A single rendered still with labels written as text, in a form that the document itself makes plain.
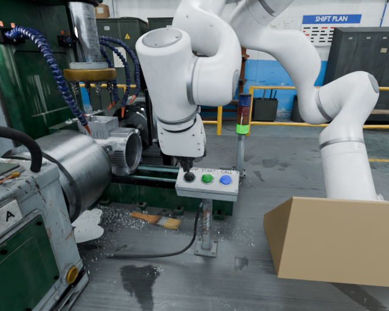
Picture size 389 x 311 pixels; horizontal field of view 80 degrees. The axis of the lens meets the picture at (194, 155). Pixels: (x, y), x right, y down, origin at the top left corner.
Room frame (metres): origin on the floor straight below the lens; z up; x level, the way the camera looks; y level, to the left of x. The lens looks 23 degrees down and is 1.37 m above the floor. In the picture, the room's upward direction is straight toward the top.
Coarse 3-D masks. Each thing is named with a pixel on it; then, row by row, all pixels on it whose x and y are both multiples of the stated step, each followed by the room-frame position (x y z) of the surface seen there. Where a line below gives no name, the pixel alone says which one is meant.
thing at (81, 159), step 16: (48, 144) 0.57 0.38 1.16; (64, 144) 0.59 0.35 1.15; (80, 144) 0.62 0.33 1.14; (96, 144) 0.67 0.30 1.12; (48, 160) 0.52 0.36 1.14; (64, 160) 0.53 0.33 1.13; (80, 160) 0.57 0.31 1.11; (96, 160) 0.62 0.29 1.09; (64, 176) 0.51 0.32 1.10; (80, 176) 0.54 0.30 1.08; (96, 176) 0.59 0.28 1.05; (64, 192) 0.49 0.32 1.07; (80, 192) 0.52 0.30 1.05; (96, 192) 0.58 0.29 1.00; (80, 208) 0.51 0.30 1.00
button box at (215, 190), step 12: (180, 168) 0.59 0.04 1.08; (192, 168) 0.59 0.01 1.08; (204, 168) 0.59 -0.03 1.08; (180, 180) 0.56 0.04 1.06; (216, 180) 0.55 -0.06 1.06; (180, 192) 0.55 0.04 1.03; (192, 192) 0.54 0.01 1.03; (204, 192) 0.53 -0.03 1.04; (216, 192) 0.52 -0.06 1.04; (228, 192) 0.52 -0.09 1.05
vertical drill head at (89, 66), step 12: (72, 12) 0.87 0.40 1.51; (84, 12) 0.88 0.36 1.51; (72, 24) 0.87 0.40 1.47; (84, 24) 0.87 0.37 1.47; (72, 36) 0.88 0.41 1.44; (84, 36) 0.87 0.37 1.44; (96, 36) 0.91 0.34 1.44; (84, 48) 0.87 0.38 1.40; (96, 48) 0.90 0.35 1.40; (84, 60) 0.87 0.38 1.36; (96, 60) 0.89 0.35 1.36; (72, 72) 0.83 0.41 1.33; (84, 72) 0.83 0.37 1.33; (96, 72) 0.84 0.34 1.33; (108, 72) 0.87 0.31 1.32; (72, 84) 0.87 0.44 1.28; (96, 84) 0.85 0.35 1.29; (108, 84) 0.93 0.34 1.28
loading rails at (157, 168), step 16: (112, 176) 0.83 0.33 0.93; (128, 176) 0.83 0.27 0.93; (144, 176) 0.84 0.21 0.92; (160, 176) 0.90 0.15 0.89; (176, 176) 0.89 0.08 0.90; (112, 192) 0.83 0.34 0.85; (128, 192) 0.82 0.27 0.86; (144, 192) 0.81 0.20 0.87; (160, 192) 0.79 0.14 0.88; (176, 192) 0.78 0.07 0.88; (144, 208) 0.78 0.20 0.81; (176, 208) 0.76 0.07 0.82; (192, 208) 0.77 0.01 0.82; (224, 208) 0.74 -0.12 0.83
